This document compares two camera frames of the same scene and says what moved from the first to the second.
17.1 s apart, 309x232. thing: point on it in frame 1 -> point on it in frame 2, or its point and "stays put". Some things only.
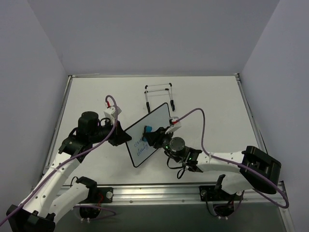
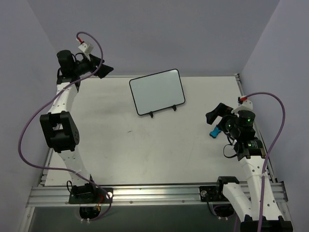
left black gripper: (116, 134) -> (95, 64)
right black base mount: (209, 193) stays put
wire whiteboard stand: (172, 101) -> (151, 113)
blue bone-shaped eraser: (147, 129) -> (214, 133)
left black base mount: (106, 192) stays put
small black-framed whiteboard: (139, 150) -> (157, 91)
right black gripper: (154, 137) -> (222, 116)
